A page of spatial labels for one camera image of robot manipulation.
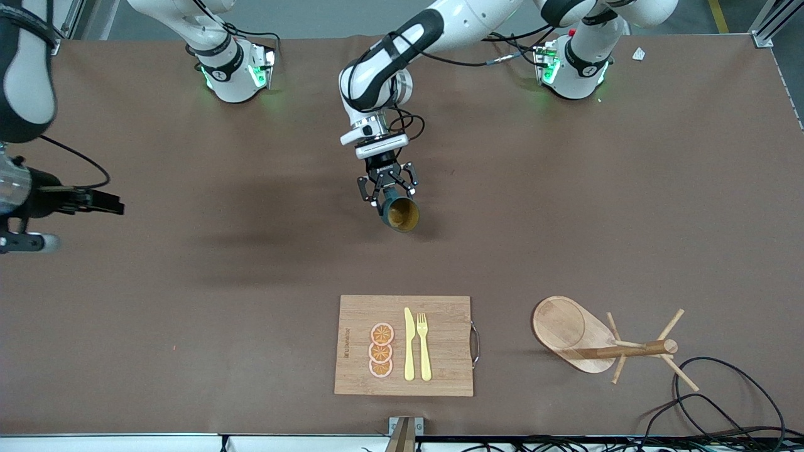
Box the dark green ribbed cup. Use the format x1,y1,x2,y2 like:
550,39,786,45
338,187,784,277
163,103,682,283
377,188,420,233

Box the brown table cover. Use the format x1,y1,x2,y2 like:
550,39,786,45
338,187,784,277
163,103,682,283
0,33,804,437

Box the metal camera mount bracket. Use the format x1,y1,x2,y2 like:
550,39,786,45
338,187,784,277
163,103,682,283
384,416,425,452

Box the white table edge rail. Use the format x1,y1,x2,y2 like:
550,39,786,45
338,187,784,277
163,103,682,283
0,433,804,452

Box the black thin floor cable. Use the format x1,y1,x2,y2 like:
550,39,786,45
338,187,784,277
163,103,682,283
639,395,754,449

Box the black left arm base cable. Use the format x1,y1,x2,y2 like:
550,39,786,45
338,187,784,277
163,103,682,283
481,30,547,67

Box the yellow plastic knife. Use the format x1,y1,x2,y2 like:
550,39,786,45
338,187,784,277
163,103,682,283
404,307,416,382

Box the bamboo cutting board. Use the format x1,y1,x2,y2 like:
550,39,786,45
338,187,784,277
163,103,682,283
334,295,481,397

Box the black looped floor cable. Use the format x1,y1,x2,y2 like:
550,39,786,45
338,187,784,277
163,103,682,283
673,357,787,440

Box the yellow plastic fork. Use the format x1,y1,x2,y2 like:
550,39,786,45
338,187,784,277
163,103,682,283
416,313,433,382

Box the black arm base cable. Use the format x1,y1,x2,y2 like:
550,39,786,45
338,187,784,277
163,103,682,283
223,22,281,63
481,30,547,67

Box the wooden cup tree stand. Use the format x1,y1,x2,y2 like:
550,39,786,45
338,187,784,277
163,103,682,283
532,296,700,392

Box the aluminium frame post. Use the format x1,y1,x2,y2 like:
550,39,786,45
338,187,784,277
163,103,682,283
751,0,804,48
47,0,85,56

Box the black right arm base cable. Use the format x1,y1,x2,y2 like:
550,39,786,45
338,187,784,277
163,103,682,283
223,22,281,63

